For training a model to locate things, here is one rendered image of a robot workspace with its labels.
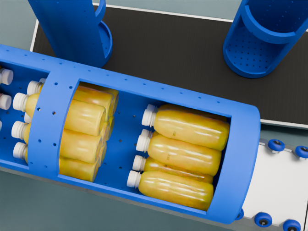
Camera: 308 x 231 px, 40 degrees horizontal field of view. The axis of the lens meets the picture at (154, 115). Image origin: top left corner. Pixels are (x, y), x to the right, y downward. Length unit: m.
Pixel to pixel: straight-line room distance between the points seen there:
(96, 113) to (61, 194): 1.23
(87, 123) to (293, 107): 1.38
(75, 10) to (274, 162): 0.84
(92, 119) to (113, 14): 1.32
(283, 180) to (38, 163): 0.66
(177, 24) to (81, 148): 1.33
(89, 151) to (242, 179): 0.34
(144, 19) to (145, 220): 0.99
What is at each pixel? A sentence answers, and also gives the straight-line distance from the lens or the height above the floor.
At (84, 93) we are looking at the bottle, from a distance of 1.00.
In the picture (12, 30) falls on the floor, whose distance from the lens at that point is 2.42.
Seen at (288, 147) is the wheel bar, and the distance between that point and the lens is 1.24.
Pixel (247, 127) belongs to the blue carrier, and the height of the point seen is 1.22.
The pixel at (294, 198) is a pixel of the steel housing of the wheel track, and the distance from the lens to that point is 1.23.
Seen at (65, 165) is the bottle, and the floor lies 1.09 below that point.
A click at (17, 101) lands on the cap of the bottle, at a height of 1.17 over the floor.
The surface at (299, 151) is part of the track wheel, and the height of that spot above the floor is 0.98.
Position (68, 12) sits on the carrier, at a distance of 1.54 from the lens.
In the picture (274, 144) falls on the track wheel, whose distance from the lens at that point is 1.17.
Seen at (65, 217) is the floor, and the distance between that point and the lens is 2.11.
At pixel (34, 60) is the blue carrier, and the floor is 1.20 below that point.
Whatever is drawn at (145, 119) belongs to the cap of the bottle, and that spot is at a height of 1.12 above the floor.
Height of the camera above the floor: 2.08
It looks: 75 degrees down
